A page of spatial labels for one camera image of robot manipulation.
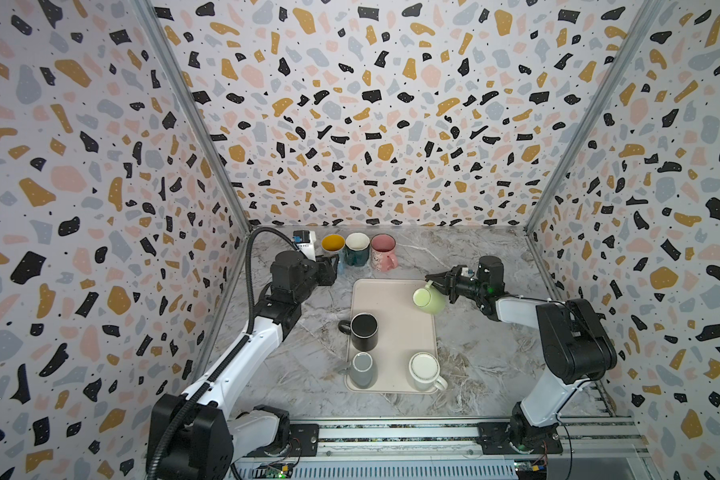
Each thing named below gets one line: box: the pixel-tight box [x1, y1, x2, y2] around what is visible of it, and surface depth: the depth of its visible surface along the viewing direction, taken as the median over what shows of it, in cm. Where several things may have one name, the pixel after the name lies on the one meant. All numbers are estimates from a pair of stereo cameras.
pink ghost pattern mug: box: [370, 233, 398, 273], surface depth 105 cm
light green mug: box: [412, 280, 447, 315], surface depth 88 cm
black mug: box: [338, 312, 379, 352], surface depth 87 cm
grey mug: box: [338, 351, 378, 389], surface depth 79 cm
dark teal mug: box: [344, 232, 371, 267], surface depth 106 cm
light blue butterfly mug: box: [321, 233, 346, 275], surface depth 105 cm
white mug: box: [408, 351, 449, 391], surface depth 80 cm
